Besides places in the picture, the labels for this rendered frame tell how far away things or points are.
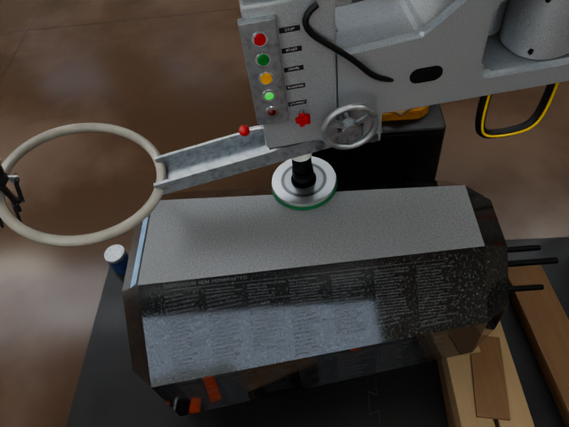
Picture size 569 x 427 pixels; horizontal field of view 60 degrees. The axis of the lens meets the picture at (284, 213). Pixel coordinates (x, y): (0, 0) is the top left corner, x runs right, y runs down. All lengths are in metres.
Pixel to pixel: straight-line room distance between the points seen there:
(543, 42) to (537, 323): 1.24
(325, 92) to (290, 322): 0.69
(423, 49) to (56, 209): 2.33
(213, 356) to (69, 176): 1.91
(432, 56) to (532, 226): 1.54
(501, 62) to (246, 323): 1.01
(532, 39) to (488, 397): 1.20
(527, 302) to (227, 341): 1.32
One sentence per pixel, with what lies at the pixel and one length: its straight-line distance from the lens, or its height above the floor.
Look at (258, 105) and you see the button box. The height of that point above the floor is 1.28.
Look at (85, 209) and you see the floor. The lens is 2.98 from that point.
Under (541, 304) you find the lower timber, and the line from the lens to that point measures 2.34.
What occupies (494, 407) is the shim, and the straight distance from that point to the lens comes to 1.97.
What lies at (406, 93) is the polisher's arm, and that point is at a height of 1.21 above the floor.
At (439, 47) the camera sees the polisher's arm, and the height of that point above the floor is 1.33.
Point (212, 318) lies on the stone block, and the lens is 1.53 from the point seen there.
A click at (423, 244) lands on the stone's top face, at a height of 0.80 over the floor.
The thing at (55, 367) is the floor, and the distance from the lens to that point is 2.53.
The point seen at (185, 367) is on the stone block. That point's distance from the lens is 1.60.
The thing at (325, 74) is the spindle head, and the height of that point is 1.32.
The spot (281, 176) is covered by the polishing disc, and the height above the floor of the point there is 0.84.
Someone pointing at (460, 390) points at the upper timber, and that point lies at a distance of 1.98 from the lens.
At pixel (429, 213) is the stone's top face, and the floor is 0.80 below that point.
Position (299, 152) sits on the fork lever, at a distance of 1.44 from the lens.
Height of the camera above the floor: 2.05
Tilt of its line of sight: 52 degrees down
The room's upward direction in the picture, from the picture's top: 10 degrees counter-clockwise
